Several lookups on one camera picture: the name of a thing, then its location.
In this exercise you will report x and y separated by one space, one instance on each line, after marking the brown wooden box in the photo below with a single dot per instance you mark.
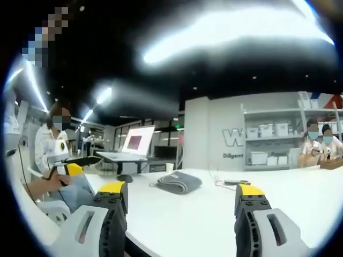
332 163

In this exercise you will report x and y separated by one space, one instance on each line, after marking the short ceiling light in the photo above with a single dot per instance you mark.
104 95

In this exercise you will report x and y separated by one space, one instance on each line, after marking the white paper cup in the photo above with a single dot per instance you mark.
170 167

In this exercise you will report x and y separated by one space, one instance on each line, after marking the black computer mouse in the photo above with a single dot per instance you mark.
125 178

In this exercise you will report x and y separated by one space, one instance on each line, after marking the grey laptop stand table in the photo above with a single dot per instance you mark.
128 164

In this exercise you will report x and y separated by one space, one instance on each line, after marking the black monitor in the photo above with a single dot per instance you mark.
162 152

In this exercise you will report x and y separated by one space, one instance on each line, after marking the long ceiling light strip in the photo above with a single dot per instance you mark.
214 37

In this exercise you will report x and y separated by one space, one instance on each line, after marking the person's left hand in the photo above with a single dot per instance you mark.
55 182

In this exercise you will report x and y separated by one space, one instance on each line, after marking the green exit sign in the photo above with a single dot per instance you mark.
178 126

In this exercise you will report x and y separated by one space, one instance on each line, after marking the grey towel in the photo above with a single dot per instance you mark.
178 182

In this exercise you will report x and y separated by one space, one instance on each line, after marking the open silver laptop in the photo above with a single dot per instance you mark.
136 143

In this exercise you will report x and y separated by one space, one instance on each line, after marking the dark smartphone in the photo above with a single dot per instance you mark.
235 182

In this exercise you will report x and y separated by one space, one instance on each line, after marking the person's jeans leg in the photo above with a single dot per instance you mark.
76 192

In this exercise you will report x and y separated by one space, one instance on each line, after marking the grey storage shelf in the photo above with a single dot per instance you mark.
294 136

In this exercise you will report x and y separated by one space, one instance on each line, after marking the group of white storage boxes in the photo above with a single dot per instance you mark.
266 130

